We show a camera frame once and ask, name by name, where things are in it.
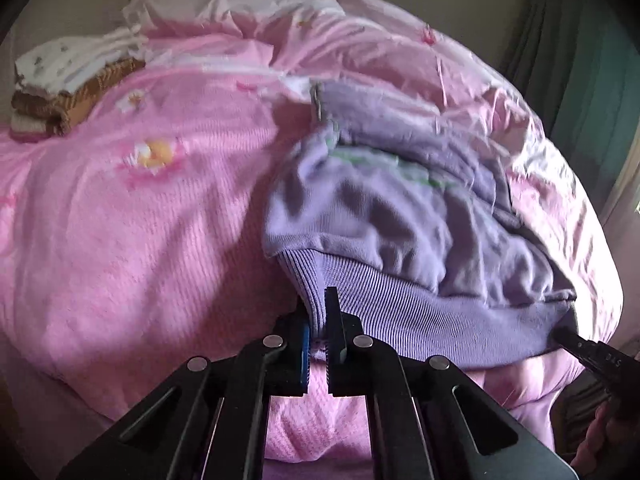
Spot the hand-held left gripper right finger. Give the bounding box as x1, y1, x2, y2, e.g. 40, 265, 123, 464
324, 287, 578, 480

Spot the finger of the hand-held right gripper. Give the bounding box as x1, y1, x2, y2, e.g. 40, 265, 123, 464
550, 327, 626, 391

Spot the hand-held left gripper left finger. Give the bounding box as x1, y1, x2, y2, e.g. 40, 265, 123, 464
55, 305, 312, 480

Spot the purple sweatshirt with green print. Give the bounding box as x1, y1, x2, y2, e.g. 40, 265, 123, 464
262, 80, 578, 371

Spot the stack of folded clothes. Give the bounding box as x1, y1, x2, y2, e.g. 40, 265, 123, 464
11, 57, 147, 137

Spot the person's right hand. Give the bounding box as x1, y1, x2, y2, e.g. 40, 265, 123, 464
571, 401, 621, 470

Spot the pink floral duvet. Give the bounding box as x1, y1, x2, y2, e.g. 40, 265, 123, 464
0, 0, 626, 463

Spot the grey green curtain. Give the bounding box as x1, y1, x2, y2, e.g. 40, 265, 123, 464
502, 0, 640, 206

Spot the cream folded garment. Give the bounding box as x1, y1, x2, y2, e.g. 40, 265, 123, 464
10, 112, 51, 142

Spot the pink and white pillow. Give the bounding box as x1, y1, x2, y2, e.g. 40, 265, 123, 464
122, 0, 346, 36

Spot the white heart print folded garment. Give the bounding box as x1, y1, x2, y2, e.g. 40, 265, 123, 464
14, 27, 146, 98

